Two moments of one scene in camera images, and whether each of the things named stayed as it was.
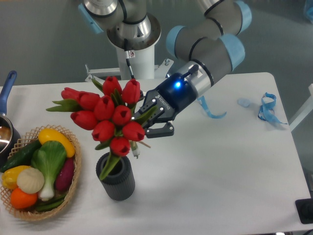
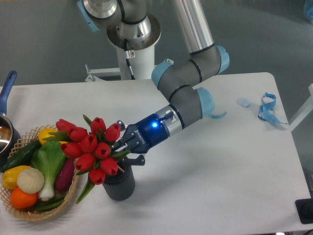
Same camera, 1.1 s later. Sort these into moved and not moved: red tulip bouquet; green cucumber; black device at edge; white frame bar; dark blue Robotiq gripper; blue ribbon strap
Moved: dark blue Robotiq gripper; red tulip bouquet
Not moved: blue ribbon strap; white frame bar; green cucumber; black device at edge
